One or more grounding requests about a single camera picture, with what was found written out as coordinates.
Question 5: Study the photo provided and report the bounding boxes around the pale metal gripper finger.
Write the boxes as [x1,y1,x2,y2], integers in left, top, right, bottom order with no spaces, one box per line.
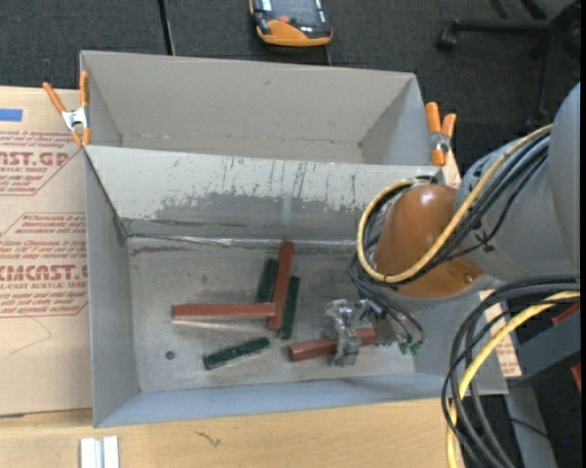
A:
[323,298,358,340]
[329,332,363,368]

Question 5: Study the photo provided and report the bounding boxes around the red-brown block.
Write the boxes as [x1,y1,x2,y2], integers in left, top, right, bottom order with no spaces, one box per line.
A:
[171,301,278,322]
[266,240,295,332]
[287,328,379,363]

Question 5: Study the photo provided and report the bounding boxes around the dark green flat block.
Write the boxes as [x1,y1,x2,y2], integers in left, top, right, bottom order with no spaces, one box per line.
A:
[254,257,280,305]
[202,336,272,371]
[276,275,302,341]

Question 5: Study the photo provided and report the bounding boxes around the grey metal bin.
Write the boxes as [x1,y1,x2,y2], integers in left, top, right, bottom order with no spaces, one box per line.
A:
[79,50,509,429]

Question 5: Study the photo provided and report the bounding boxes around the brown cardboard board, red print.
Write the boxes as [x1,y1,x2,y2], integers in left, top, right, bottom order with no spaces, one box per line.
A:
[0,84,524,419]

